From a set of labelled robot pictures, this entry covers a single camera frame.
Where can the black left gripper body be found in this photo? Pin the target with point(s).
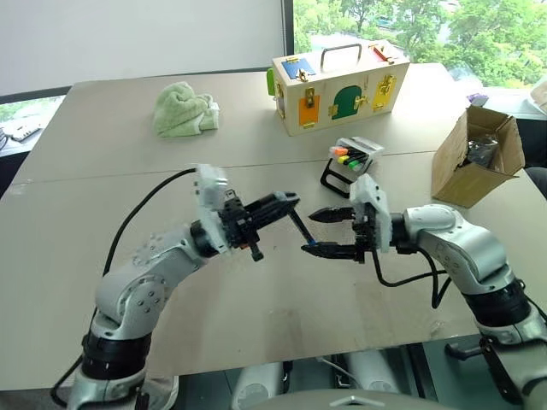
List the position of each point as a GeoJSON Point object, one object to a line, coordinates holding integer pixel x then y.
{"type": "Point", "coordinates": [239, 226]}

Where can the grey robot torso plate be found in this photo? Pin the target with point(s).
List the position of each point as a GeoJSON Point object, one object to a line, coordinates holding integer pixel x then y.
{"type": "Point", "coordinates": [359, 401]}

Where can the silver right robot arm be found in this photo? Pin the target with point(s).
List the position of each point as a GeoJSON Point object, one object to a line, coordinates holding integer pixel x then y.
{"type": "Point", "coordinates": [466, 252]}

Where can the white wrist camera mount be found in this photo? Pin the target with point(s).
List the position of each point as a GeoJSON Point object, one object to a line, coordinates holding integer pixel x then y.
{"type": "Point", "coordinates": [372, 192]}
{"type": "Point", "coordinates": [209, 192]}

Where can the light green towel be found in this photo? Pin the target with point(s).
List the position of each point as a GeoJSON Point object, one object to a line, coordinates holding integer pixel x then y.
{"type": "Point", "coordinates": [181, 111]}

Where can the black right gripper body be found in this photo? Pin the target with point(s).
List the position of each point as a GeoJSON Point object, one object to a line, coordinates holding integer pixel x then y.
{"type": "Point", "coordinates": [364, 239]}

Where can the brown cardboard box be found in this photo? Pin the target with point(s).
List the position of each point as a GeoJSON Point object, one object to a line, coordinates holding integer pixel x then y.
{"type": "Point", "coordinates": [453, 171]}

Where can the dark rounded chair part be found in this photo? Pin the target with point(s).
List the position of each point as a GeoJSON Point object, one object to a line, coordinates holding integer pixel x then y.
{"type": "Point", "coordinates": [537, 177]}

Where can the yellow highlighter pen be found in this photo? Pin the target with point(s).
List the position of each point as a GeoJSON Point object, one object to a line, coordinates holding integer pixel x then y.
{"type": "Point", "coordinates": [345, 159]}

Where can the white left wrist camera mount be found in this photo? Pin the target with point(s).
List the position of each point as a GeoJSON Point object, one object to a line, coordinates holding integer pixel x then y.
{"type": "Point", "coordinates": [209, 192]}

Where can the black pen with blue tip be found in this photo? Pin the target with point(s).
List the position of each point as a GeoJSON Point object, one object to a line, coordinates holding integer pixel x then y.
{"type": "Point", "coordinates": [304, 231]}

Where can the white grey rounded cover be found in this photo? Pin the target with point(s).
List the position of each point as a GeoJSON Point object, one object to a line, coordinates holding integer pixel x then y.
{"type": "Point", "coordinates": [164, 393]}

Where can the black parts in plastic bag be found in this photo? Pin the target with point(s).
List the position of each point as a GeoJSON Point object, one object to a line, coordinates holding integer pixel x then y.
{"type": "Point", "coordinates": [480, 151]}

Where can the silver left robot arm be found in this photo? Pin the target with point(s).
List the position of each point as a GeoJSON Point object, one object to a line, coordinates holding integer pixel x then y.
{"type": "Point", "coordinates": [132, 290]}

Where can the purple small object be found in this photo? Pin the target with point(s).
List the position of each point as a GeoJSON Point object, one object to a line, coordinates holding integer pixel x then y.
{"type": "Point", "coordinates": [477, 99]}

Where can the beige paper bag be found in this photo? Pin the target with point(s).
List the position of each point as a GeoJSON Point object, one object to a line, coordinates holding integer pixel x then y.
{"type": "Point", "coordinates": [539, 96]}

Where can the silver rounded robot leg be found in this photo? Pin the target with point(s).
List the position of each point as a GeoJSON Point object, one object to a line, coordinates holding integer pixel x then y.
{"type": "Point", "coordinates": [376, 376]}
{"type": "Point", "coordinates": [256, 386]}

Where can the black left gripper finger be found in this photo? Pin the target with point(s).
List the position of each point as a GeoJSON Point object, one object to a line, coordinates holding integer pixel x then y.
{"type": "Point", "coordinates": [271, 218]}
{"type": "Point", "coordinates": [273, 200]}

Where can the marker pack in holder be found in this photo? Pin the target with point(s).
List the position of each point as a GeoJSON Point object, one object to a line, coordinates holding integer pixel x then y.
{"type": "Point", "coordinates": [368, 146]}

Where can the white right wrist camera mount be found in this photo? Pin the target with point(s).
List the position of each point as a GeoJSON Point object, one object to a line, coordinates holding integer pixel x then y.
{"type": "Point", "coordinates": [372, 192]}

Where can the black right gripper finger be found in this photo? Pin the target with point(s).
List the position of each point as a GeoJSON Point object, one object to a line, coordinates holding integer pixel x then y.
{"type": "Point", "coordinates": [333, 251]}
{"type": "Point", "coordinates": [335, 215]}

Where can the green highlighter pen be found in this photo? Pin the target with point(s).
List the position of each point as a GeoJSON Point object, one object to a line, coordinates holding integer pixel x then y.
{"type": "Point", "coordinates": [354, 165]}

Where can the orange highlighter pen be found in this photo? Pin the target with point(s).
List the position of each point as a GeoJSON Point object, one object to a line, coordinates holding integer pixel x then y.
{"type": "Point", "coordinates": [339, 150]}

